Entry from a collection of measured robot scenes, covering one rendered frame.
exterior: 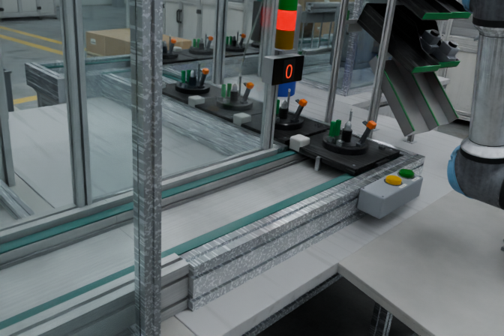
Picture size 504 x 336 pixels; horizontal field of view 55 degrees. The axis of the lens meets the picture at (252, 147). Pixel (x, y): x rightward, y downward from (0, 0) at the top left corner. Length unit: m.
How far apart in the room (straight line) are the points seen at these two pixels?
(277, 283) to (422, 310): 0.29
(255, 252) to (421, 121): 0.88
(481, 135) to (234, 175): 0.60
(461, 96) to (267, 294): 4.62
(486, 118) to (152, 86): 0.73
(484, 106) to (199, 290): 0.69
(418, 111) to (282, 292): 0.91
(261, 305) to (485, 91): 0.63
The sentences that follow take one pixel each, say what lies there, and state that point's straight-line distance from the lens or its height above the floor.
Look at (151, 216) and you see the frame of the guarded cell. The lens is 0.73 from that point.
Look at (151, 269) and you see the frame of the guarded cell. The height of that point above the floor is 1.03.
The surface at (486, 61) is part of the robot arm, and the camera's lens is 1.10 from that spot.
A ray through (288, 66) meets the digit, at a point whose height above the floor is 1.22.
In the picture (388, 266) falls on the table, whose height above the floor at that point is 0.86.
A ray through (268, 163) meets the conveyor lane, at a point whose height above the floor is 0.94.
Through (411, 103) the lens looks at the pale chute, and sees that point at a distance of 1.70.
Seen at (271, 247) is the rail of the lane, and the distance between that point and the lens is 1.04.
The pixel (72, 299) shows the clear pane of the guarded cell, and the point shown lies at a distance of 0.74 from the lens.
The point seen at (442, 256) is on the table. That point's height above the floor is 0.86.
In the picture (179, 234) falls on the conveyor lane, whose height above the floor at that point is 0.92.
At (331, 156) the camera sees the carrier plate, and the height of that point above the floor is 0.97.
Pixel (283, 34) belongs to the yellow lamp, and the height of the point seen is 1.30.
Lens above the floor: 1.48
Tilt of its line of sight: 21 degrees down
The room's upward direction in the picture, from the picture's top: 5 degrees clockwise
